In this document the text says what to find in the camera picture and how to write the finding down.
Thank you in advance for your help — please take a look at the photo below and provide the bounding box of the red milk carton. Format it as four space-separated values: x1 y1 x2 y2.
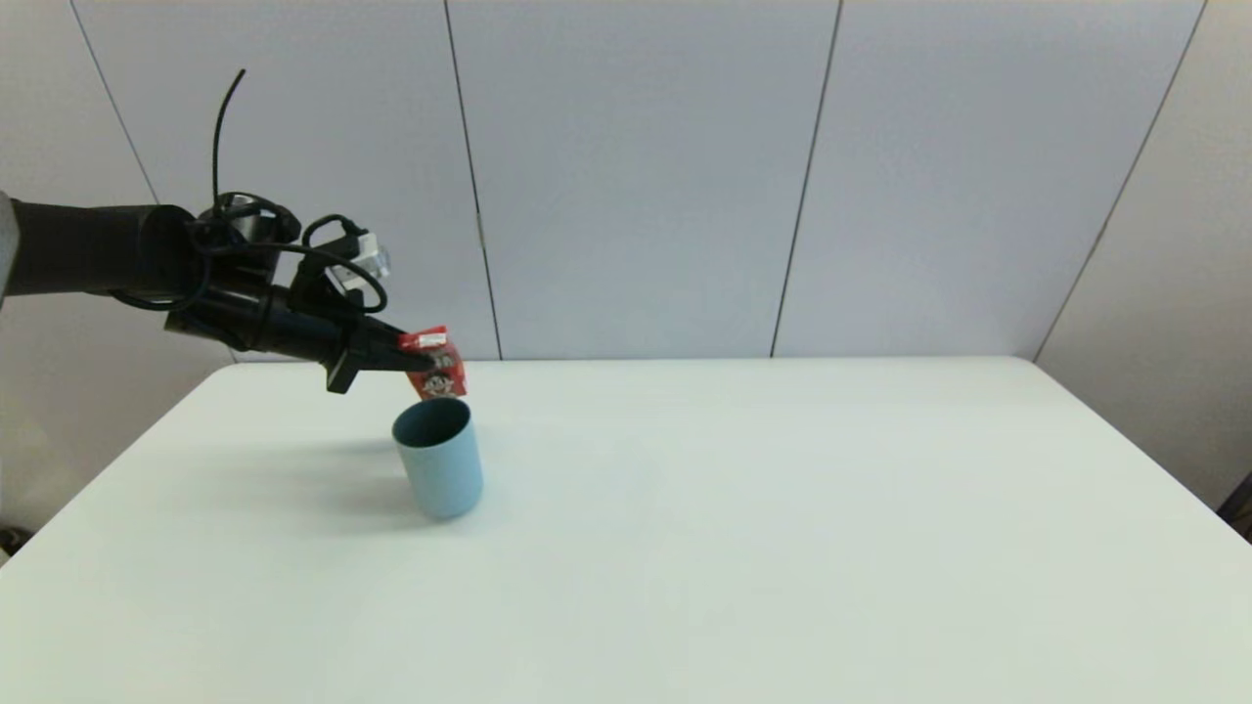
396 325 469 401

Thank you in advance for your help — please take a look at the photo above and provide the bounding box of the light blue cylindrical cup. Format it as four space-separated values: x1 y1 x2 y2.
391 396 485 521

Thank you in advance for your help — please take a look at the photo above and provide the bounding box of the black equipment piece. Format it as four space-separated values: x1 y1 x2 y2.
1217 469 1252 545

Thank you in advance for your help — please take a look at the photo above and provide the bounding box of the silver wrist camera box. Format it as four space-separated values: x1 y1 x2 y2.
327 229 393 295

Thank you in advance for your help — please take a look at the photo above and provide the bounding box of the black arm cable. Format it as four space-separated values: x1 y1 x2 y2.
115 67 390 316

